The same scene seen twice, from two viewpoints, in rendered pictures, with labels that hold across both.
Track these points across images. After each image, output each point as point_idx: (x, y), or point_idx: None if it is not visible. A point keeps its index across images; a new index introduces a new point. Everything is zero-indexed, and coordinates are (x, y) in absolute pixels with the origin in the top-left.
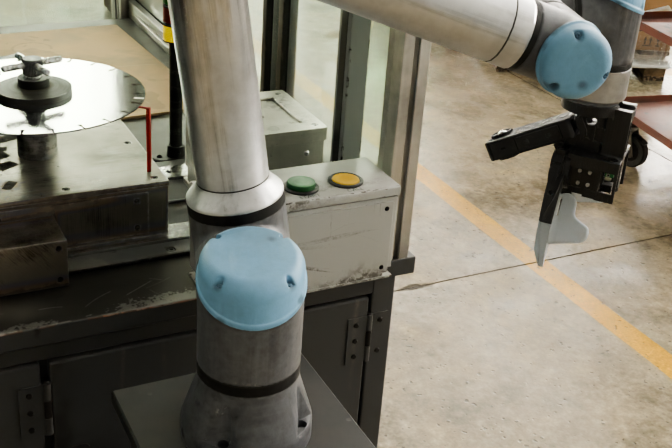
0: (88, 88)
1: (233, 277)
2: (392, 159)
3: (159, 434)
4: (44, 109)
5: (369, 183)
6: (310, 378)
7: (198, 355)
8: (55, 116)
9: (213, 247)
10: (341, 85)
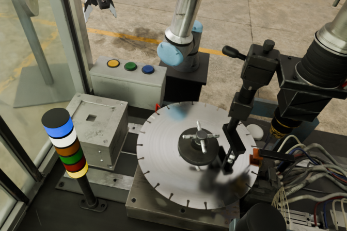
0: (169, 138)
1: (198, 21)
2: (92, 57)
3: (202, 68)
4: (201, 124)
5: (107, 60)
6: (161, 66)
7: (199, 47)
8: (199, 115)
9: (198, 26)
10: (81, 62)
